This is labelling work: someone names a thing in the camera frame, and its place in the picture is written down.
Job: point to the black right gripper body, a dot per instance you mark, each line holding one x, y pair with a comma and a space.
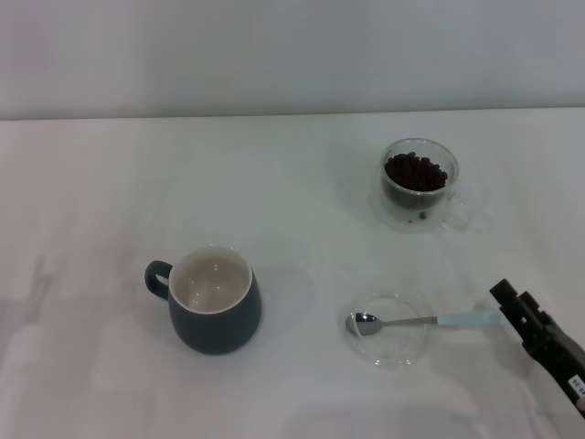
557, 356

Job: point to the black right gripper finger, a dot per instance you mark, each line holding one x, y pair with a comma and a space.
532, 313
506, 297

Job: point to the coffee bean pile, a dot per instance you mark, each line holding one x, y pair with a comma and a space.
413, 174

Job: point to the double-walled glass cup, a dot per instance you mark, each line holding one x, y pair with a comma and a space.
392, 203

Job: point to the dark grey ceramic mug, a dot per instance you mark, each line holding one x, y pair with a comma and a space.
215, 329

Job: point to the clear glass saucer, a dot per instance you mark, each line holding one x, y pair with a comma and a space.
393, 353

